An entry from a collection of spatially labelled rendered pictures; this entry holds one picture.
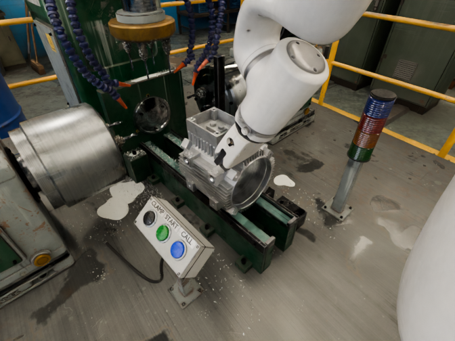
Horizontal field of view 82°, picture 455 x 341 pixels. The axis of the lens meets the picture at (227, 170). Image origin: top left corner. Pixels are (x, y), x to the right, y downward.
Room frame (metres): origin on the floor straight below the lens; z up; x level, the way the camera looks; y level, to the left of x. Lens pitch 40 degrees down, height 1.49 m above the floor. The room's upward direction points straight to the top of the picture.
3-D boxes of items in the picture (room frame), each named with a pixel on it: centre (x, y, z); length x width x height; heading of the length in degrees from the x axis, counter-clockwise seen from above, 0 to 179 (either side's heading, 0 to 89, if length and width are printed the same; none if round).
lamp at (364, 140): (0.61, -0.38, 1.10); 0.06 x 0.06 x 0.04
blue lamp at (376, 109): (0.61, -0.38, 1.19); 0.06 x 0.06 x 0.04
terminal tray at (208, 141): (0.60, 0.03, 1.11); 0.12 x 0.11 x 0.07; 44
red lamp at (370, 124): (0.61, -0.38, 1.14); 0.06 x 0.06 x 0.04
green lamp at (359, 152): (0.61, -0.38, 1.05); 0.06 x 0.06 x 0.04
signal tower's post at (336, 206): (0.61, -0.38, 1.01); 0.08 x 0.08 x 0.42; 43
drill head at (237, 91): (1.02, -0.03, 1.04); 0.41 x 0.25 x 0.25; 133
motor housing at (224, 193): (0.58, 0.00, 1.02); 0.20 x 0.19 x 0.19; 44
